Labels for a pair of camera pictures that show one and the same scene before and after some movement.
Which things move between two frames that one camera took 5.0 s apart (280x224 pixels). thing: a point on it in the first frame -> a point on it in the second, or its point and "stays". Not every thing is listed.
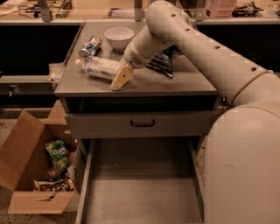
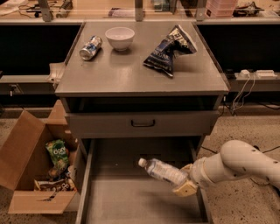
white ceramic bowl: (119, 38) stays
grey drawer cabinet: (141, 147) stays
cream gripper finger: (122, 78) -> (185, 190)
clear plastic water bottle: (100, 66) -> (164, 171)
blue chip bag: (164, 59) stays
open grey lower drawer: (148, 181) stays
